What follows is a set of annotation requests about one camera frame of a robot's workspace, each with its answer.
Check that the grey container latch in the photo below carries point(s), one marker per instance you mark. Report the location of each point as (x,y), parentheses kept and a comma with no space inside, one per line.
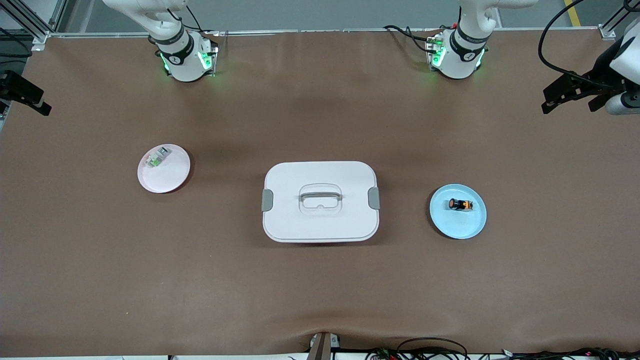
(267,200)
(374,198)

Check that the aluminium table edge rail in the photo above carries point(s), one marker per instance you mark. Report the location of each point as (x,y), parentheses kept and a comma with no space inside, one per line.
(300,31)

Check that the light blue round plate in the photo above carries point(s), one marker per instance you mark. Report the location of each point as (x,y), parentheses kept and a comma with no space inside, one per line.
(457,226)

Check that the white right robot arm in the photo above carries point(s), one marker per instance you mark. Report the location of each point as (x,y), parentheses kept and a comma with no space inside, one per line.
(182,67)

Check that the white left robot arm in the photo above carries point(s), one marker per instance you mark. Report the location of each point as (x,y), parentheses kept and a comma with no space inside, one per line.
(462,57)

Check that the green clear switch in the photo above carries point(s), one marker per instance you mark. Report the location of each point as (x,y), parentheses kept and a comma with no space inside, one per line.
(156,160)

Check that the pink round plate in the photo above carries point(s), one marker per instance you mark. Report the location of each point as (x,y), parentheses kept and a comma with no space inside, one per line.
(167,181)

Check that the orange push-button switch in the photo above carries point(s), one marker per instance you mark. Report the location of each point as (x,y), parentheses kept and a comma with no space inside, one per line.
(454,204)

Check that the metal table bracket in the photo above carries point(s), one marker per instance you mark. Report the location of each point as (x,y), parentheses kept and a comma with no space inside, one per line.
(320,347)

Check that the white lidded container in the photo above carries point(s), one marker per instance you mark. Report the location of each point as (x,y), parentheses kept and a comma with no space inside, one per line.
(320,227)

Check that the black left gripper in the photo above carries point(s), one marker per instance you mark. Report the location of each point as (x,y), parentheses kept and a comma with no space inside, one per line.
(601,75)

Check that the aluminium frame post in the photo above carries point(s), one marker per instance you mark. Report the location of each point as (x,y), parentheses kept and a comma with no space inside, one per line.
(607,32)
(41,40)

